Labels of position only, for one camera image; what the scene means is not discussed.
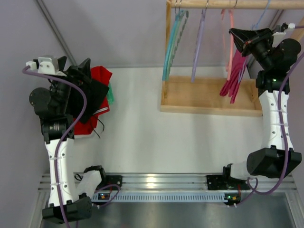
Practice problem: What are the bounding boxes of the red trousers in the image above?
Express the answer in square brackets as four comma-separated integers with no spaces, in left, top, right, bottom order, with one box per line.
[72,66,113,136]

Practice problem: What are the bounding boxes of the black trousers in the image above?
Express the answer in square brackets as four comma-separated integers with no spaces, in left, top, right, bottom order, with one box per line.
[64,71,110,140]

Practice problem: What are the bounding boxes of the pink hanger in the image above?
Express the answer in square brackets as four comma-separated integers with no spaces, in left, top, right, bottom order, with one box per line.
[220,0,238,81]

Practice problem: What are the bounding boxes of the green white trousers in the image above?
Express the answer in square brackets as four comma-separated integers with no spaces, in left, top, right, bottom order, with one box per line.
[106,83,115,105]

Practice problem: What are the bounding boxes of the lilac hanger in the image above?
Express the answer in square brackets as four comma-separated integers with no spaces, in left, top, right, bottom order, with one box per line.
[191,1,209,83]

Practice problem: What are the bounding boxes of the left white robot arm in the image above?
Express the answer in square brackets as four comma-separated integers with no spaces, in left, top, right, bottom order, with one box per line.
[22,56,109,226]

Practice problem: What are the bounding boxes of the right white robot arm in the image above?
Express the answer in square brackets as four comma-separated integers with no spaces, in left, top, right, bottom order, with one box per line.
[223,28,302,185]

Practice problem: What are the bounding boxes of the light blue hanger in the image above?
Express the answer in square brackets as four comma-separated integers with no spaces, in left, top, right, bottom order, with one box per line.
[237,0,272,83]

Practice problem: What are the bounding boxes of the magenta trousers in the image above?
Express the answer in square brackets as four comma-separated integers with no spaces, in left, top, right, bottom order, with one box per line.
[219,50,247,104]

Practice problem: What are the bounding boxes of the green hanger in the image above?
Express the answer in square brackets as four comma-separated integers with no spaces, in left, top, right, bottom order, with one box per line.
[165,0,190,81]

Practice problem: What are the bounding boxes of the aluminium corner profile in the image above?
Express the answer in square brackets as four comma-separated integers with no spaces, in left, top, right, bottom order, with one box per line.
[33,0,77,65]

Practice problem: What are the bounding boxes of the white plastic basket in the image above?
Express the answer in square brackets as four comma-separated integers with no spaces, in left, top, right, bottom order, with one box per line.
[75,132,96,140]

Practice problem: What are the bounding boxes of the wooden clothes rack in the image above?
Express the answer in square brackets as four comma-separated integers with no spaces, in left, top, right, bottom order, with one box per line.
[160,0,304,117]

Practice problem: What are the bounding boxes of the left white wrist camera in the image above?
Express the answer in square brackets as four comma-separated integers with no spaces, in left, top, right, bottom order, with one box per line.
[26,56,60,75]

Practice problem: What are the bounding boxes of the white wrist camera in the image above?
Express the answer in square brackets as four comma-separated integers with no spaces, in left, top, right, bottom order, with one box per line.
[272,23,296,36]
[26,56,60,75]

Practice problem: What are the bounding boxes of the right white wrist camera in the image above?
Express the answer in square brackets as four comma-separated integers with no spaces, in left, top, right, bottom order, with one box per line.
[272,23,296,36]

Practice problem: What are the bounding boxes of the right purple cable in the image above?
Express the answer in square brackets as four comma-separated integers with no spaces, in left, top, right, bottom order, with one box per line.
[237,25,304,206]

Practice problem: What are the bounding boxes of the purple cable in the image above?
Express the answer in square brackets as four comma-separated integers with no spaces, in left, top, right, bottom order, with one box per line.
[237,25,304,206]
[21,66,121,228]

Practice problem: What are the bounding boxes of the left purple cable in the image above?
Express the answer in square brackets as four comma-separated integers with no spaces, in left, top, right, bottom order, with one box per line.
[21,66,121,228]

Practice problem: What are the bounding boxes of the grey cable duct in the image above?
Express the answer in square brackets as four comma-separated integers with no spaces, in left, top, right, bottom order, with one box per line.
[92,192,228,203]

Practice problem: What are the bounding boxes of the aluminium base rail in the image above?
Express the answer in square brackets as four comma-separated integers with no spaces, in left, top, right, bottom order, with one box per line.
[38,173,297,192]

